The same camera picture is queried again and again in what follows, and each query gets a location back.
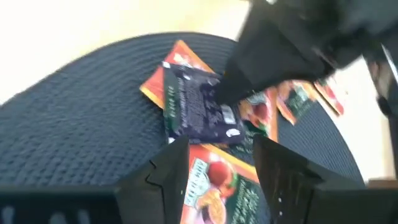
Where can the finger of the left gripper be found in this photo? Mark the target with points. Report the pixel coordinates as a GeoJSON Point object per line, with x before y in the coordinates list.
{"type": "Point", "coordinates": [270, 53]}
{"type": "Point", "coordinates": [390, 93]}

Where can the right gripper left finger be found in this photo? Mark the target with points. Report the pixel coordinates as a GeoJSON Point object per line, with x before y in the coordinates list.
{"type": "Point", "coordinates": [155, 193]}

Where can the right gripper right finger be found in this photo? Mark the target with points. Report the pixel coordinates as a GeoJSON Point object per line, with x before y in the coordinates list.
{"type": "Point", "coordinates": [295, 193]}

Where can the red fruit tea packet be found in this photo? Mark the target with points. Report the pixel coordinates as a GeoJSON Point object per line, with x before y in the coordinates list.
{"type": "Point", "coordinates": [259, 109]}
{"type": "Point", "coordinates": [217, 177]}
{"type": "Point", "coordinates": [154, 85]}
{"type": "Point", "coordinates": [295, 99]}
{"type": "Point", "coordinates": [331, 96]}

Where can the dark purple tea packet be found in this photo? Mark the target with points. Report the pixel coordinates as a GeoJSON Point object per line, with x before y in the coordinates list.
{"type": "Point", "coordinates": [199, 109]}

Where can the round dark woven placemat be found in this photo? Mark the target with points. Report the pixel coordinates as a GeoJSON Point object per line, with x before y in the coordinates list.
{"type": "Point", "coordinates": [77, 124]}

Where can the wooden tea organizer box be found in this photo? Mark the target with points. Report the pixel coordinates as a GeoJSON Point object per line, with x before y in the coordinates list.
{"type": "Point", "coordinates": [384, 183]}

